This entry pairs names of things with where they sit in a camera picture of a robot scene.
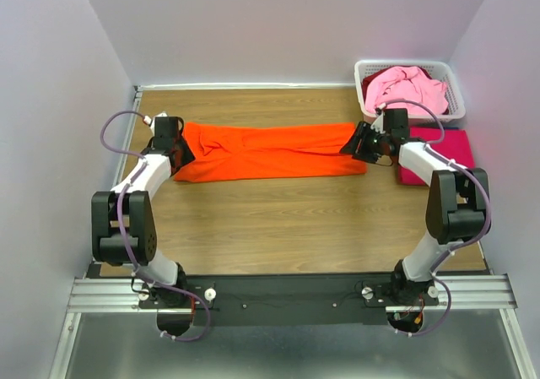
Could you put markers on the pink t-shirt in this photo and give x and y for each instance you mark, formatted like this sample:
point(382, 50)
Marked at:
point(407, 90)

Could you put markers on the aluminium frame rail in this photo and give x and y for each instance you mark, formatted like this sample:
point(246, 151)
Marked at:
point(472, 333)

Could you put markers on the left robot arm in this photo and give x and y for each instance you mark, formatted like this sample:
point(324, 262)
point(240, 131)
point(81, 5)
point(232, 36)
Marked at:
point(123, 230)

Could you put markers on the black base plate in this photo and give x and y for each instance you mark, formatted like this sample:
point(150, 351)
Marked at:
point(290, 300)

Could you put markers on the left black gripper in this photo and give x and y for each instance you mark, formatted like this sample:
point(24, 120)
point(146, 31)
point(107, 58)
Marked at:
point(188, 155)

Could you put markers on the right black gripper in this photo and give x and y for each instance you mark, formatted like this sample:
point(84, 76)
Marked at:
point(363, 131)

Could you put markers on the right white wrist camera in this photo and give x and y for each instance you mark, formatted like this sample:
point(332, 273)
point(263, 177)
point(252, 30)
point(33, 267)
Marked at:
point(378, 124)

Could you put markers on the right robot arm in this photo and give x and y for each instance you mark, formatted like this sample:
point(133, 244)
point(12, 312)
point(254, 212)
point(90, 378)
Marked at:
point(458, 211)

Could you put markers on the orange t-shirt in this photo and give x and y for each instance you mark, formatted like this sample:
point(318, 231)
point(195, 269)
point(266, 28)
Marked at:
point(245, 153)

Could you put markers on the folded magenta t-shirt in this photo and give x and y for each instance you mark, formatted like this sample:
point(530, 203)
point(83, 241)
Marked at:
point(455, 146)

